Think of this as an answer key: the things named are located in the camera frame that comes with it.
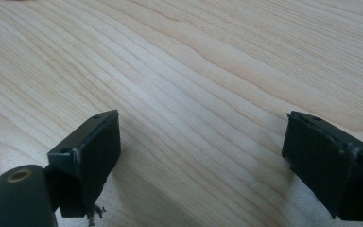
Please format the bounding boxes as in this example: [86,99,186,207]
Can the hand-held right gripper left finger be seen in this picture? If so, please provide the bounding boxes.
[46,109,122,219]

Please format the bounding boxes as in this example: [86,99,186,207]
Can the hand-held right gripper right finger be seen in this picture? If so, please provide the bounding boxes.
[281,110,363,222]

